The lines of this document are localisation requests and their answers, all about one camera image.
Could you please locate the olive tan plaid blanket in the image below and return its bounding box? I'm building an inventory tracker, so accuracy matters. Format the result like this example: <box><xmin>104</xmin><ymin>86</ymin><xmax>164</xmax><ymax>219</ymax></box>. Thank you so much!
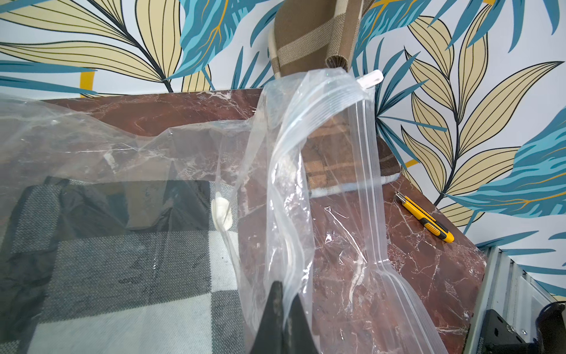
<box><xmin>268</xmin><ymin>0</ymin><xmax>373</xmax><ymax>79</ymax></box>

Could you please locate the white bag zipper slider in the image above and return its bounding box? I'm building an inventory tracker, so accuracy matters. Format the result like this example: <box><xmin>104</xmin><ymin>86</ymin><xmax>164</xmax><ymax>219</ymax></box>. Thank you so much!
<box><xmin>357</xmin><ymin>69</ymin><xmax>384</xmax><ymax>90</ymax></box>

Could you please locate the light plaid blanket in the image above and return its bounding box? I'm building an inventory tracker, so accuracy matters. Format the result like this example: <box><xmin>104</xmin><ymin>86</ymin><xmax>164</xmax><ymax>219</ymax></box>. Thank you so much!
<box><xmin>310</xmin><ymin>173</ymin><xmax>400</xmax><ymax>199</ymax></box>

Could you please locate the white vacuum valve cap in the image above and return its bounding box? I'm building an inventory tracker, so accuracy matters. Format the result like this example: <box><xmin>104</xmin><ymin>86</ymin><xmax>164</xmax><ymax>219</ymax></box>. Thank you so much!
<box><xmin>211</xmin><ymin>195</ymin><xmax>234</xmax><ymax>231</ymax></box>

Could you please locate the clear plastic vacuum bag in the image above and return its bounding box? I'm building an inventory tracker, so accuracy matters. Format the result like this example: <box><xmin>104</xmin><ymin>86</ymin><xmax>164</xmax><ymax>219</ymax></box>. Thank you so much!
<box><xmin>1</xmin><ymin>69</ymin><xmax>446</xmax><ymax>353</ymax></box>

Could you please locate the yellow utility knife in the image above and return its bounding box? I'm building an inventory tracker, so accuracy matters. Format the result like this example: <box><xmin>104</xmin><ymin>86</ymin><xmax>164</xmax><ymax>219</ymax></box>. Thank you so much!
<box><xmin>395</xmin><ymin>192</ymin><xmax>455</xmax><ymax>243</ymax></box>

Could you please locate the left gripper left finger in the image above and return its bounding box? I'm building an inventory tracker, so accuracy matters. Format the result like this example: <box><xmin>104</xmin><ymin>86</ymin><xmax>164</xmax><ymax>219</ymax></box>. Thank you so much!
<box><xmin>250</xmin><ymin>281</ymin><xmax>283</xmax><ymax>354</ymax></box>

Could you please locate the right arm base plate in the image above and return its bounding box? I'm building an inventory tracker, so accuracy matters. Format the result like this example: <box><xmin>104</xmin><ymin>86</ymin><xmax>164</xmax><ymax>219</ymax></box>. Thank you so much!
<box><xmin>477</xmin><ymin>301</ymin><xmax>565</xmax><ymax>353</ymax></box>

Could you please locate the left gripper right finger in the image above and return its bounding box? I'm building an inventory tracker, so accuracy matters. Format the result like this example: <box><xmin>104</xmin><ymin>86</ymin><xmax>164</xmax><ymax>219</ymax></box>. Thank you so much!
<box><xmin>289</xmin><ymin>297</ymin><xmax>318</xmax><ymax>354</ymax></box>

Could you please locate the dark brown plaid blanket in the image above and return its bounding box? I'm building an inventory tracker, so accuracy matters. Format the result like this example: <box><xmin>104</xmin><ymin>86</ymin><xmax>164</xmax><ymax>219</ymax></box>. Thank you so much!
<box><xmin>302</xmin><ymin>119</ymin><xmax>357</xmax><ymax>191</ymax></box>

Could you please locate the black white checked blanket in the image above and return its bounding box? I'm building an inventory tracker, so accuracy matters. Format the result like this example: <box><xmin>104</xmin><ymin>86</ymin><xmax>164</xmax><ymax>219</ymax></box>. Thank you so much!
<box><xmin>1</xmin><ymin>176</ymin><xmax>245</xmax><ymax>353</ymax></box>

